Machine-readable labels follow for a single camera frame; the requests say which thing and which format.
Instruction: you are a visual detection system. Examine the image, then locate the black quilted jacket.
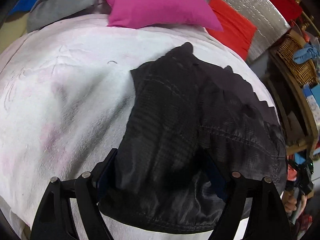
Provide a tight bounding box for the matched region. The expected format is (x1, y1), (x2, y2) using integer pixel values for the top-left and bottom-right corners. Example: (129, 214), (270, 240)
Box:
(99, 43), (286, 234)

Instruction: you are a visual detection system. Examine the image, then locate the blue tissue box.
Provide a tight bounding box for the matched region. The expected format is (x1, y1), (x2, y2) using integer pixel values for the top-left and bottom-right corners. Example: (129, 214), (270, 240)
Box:
(302, 84), (320, 130)

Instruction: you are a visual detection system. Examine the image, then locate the wicker basket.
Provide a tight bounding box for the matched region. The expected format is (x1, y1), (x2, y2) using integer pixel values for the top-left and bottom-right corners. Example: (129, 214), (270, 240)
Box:
(275, 34), (320, 88)

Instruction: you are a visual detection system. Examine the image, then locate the blue cloth in basket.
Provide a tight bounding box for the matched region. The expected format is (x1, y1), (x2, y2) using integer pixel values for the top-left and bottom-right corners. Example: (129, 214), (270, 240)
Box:
(292, 43), (319, 64)

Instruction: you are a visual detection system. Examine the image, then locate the white bed blanket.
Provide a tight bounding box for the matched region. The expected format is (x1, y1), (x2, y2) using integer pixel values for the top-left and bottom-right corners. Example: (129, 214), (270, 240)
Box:
(1, 14), (275, 239)

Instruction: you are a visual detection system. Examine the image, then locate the red pillow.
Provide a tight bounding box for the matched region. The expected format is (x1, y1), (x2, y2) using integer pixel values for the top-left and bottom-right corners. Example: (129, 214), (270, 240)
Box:
(206, 0), (257, 60)

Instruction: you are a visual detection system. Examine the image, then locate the silver foil insulation panel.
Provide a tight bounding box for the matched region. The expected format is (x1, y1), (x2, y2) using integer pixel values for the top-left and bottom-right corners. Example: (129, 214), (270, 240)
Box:
(207, 0), (290, 63)

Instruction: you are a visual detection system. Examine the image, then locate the grey garment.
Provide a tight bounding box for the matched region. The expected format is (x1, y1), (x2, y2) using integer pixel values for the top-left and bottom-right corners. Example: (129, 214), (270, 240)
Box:
(27, 0), (99, 33)

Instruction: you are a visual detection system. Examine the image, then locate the pink pillow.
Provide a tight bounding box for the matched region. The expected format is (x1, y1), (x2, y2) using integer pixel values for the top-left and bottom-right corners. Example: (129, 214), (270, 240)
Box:
(106, 0), (222, 31)

